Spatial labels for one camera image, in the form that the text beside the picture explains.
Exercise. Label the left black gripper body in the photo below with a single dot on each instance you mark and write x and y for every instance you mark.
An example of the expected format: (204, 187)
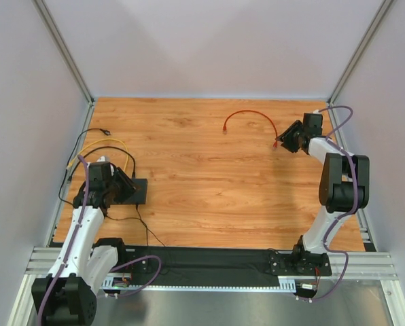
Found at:
(121, 187)

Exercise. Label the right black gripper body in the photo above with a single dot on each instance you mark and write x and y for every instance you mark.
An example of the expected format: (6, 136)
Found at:
(291, 134)

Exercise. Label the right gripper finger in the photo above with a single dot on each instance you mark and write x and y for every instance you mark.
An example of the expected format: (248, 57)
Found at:
(289, 134)
(291, 144)

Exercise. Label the black network switch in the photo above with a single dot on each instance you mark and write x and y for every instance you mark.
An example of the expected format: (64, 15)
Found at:
(140, 195)

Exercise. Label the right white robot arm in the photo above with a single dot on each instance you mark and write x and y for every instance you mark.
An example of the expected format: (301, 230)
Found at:
(344, 189)

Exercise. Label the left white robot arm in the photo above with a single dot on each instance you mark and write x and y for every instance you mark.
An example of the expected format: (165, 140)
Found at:
(66, 295)

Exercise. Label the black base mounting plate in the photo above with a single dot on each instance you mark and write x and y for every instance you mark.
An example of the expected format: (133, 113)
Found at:
(207, 267)

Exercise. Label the front aluminium frame rail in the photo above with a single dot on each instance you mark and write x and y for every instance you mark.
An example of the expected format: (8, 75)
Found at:
(361, 265)

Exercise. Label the right aluminium frame post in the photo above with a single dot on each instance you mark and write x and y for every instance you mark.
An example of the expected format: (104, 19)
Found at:
(361, 48)

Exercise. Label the aluminium frame post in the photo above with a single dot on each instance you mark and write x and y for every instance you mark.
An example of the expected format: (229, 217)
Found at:
(53, 29)
(361, 48)

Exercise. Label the grey slotted cable duct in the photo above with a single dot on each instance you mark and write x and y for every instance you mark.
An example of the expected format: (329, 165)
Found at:
(285, 286)

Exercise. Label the left aluminium frame post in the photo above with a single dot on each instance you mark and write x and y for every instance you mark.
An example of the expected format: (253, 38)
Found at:
(53, 29)

